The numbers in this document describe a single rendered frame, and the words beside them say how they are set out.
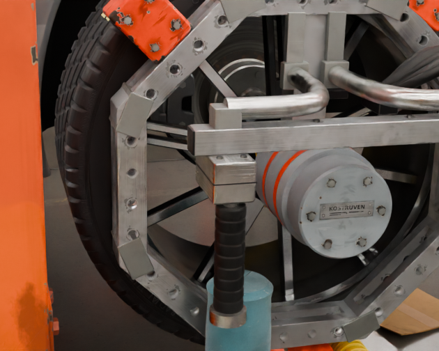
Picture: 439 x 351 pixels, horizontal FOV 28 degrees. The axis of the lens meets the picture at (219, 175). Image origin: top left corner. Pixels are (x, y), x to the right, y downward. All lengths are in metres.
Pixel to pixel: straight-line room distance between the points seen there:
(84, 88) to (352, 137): 0.40
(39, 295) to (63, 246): 2.13
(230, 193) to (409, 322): 1.80
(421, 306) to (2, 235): 1.97
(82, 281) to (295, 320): 1.67
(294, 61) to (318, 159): 0.14
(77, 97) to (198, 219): 2.25
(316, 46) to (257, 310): 0.37
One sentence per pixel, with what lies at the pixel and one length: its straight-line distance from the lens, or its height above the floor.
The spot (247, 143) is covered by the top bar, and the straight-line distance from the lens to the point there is 1.00.
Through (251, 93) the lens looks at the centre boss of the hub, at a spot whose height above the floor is 0.87.
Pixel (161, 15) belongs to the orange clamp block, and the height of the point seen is 1.08.
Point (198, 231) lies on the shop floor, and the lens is 3.33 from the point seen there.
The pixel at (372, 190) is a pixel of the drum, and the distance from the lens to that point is 1.12.
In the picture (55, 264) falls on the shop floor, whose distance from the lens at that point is 3.08.
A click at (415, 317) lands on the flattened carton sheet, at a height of 0.01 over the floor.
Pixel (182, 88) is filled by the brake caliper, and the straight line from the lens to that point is 1.64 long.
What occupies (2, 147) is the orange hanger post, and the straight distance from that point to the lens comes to 1.02.
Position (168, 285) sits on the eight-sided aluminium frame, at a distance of 1.25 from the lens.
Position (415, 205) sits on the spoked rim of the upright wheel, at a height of 0.76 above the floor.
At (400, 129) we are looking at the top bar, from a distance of 1.06.
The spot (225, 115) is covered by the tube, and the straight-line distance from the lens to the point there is 0.98.
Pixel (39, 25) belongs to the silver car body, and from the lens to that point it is 1.52.
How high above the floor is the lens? 1.23
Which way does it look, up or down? 18 degrees down
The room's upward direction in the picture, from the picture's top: 1 degrees clockwise
